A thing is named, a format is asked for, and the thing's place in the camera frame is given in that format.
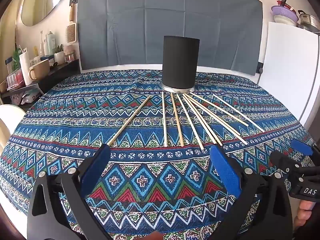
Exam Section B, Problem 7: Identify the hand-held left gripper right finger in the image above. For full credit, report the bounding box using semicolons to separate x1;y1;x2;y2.
209;145;293;240

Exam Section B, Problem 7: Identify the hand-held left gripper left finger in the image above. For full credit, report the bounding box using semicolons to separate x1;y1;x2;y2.
27;144;112;240

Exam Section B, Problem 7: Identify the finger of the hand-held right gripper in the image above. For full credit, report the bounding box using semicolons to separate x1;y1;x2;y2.
291;139;320;158
269;150;304;193

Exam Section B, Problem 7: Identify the bunch of wooden chopsticks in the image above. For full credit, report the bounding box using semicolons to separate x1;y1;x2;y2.
107;91;265;152

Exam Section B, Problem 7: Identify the black cylindrical utensil holder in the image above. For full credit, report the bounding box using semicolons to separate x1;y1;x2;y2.
161;35;200;92

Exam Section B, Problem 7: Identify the person's right hand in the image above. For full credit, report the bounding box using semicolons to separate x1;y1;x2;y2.
293;200;316;233

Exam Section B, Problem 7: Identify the blue patterned tablecloth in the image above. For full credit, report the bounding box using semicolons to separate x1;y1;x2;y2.
0;70;320;240

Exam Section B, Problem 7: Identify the tissue pack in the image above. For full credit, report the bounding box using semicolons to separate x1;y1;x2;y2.
20;89;42;105

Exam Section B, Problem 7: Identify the white chair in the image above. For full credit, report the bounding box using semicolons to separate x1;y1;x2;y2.
0;104;25;155

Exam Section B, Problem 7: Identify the black side shelf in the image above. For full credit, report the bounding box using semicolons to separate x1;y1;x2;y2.
0;60;80;100

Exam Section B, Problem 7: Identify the beige mug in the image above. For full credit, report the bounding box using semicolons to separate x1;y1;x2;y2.
29;59;52;82

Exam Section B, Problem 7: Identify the pink jar with beige lid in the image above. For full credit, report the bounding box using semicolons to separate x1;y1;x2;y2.
64;44;75;63

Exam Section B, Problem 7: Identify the succulent in white pot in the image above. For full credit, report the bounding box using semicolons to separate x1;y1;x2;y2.
54;44;65;64

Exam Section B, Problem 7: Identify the clear box with red contents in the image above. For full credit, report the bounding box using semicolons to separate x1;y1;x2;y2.
6;71;24;90

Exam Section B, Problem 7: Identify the blue tin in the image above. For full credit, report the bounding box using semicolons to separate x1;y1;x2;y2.
40;55;55;67

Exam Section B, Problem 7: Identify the steel pot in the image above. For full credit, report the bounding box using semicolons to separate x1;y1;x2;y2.
297;10;320;33

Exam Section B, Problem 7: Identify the white bowl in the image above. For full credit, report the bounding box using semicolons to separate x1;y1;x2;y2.
274;15;298;27

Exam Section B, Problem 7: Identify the white bottle with grey cap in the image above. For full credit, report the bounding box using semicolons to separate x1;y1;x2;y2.
44;31;57;55

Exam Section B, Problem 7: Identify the purple colander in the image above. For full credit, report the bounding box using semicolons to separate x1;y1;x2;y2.
271;5;299;22

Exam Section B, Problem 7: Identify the green package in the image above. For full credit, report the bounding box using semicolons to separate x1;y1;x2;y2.
11;45;23;69

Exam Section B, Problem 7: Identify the wooden hairbrush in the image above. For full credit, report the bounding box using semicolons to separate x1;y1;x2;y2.
66;4;77;43

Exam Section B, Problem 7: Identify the grey wall cloth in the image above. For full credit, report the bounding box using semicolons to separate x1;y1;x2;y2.
76;0;263;75

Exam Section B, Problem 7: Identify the oval wall mirror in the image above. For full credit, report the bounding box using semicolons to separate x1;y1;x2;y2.
20;0;74;27

